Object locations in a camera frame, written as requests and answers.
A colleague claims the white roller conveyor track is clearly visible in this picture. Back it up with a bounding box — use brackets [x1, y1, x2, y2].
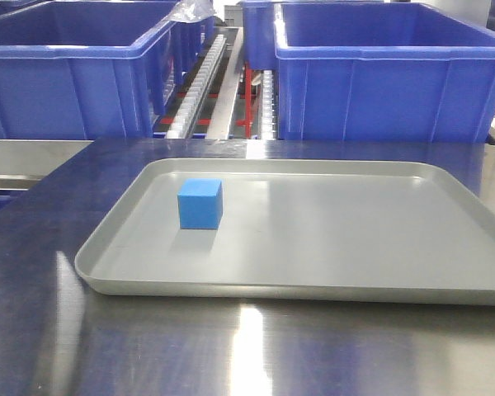
[165, 34, 227, 139]

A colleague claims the clear plastic sheet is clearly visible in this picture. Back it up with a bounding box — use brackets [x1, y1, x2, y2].
[167, 0, 215, 23]

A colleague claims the large blue bin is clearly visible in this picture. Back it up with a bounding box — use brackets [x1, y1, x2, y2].
[0, 1, 179, 140]
[274, 2, 495, 144]

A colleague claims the large blue bin right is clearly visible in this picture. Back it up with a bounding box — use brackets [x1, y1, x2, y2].
[274, 2, 495, 144]

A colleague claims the grey metal tray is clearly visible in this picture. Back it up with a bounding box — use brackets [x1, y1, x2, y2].
[75, 158, 495, 305]

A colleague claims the white roller track right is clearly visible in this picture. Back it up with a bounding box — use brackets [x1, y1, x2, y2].
[259, 70, 277, 140]

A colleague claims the large blue bin left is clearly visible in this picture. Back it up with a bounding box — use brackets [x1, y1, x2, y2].
[0, 1, 179, 140]

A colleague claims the blue foam cube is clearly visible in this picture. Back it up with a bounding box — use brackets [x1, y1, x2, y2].
[177, 178, 223, 229]

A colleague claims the steel shelf front rail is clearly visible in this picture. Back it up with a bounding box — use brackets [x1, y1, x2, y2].
[0, 139, 91, 191]

